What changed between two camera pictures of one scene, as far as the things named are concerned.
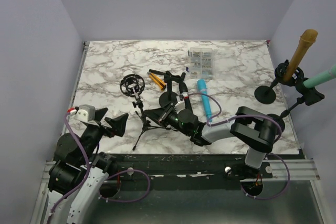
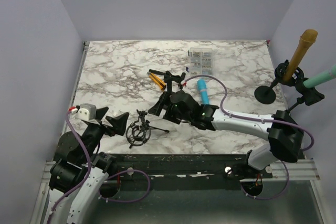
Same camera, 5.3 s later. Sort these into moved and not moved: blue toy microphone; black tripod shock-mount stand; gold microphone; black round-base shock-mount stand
Moved: black tripod shock-mount stand
Not moved: blue toy microphone; black round-base shock-mount stand; gold microphone
